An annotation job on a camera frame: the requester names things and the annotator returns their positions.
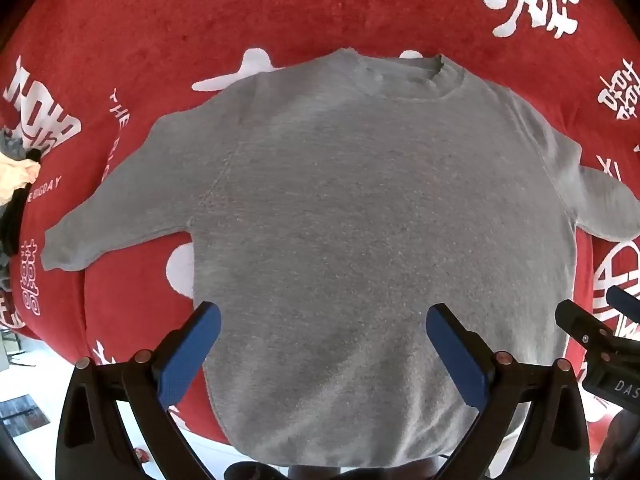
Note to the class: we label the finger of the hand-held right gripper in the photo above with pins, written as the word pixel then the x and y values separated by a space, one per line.
pixel 625 302
pixel 582 322

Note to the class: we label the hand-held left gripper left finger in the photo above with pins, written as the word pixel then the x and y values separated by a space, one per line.
pixel 187 360

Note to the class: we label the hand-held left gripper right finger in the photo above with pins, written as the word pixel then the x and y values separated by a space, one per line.
pixel 460 360

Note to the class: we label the grey sweater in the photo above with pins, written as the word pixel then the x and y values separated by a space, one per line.
pixel 350 210

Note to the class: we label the person's right hand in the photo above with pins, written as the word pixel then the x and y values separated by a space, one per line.
pixel 620 445

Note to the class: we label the small red object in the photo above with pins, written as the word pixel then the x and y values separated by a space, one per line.
pixel 141 455

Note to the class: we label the dark floor mat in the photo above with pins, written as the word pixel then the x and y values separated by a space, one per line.
pixel 22 412

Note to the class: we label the grey cloth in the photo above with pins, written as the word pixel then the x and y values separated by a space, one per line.
pixel 7 142

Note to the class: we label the red printed blanket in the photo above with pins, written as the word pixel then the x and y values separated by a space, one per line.
pixel 150 35

